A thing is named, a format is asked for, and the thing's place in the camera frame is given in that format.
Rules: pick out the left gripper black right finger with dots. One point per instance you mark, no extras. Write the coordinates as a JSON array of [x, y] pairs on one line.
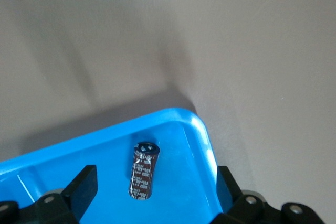
[[236, 208]]

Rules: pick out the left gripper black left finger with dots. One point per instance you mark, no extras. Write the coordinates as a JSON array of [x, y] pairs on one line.
[[78, 195]]

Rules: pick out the long dark capacitor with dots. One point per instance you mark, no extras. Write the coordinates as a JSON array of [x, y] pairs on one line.
[[143, 176]]

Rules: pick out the blue plastic tray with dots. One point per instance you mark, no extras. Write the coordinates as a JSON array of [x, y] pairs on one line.
[[78, 155]]

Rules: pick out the brown table cover mat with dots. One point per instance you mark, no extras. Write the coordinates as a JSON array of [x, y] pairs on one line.
[[236, 51]]

